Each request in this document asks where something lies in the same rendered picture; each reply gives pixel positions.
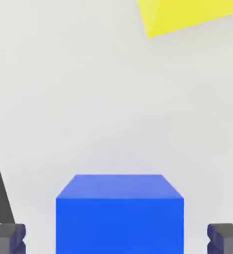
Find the large yellow box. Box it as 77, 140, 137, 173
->
136, 0, 233, 39

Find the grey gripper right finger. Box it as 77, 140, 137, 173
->
207, 223, 233, 254

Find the small blue cube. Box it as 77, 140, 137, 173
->
56, 174, 185, 254

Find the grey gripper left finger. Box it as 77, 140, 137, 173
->
0, 223, 27, 254

